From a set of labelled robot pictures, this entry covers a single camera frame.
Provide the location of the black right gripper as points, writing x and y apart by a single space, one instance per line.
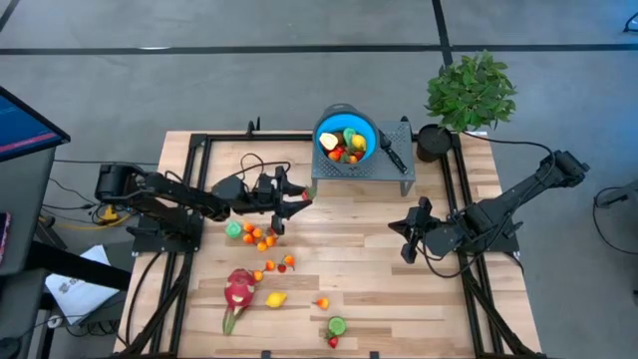
417 224

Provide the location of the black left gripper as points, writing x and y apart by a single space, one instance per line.
280 174

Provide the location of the small orange pear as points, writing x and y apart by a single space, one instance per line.
334 155
289 260
322 303

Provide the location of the green avocado half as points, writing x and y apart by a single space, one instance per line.
233 230

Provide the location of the small red strawberry toy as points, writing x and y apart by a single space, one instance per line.
281 267

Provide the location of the black kitchen knife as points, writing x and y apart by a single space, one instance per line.
394 157

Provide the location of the blue collapsible colander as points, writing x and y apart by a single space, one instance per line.
344 119

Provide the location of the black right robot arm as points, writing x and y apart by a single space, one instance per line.
508 199

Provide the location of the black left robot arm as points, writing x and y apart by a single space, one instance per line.
164 194

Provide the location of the pink dragon fruit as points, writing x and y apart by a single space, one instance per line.
239 291

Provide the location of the grey perforated metal shelf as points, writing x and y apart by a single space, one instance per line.
389 169

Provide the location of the green plant in black pot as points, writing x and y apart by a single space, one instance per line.
468 92

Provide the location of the grey equipment base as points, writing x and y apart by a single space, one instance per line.
620 193

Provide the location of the white paper sheet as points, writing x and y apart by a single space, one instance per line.
75 294

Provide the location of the grey desk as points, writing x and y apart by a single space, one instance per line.
27 209

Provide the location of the white power adapter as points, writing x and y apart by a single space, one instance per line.
54 321

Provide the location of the monitor with blue screen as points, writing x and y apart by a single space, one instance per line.
25 127

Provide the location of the smartphone with pink edge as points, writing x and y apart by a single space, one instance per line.
4 239

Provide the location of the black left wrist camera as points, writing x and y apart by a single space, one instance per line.
266 188

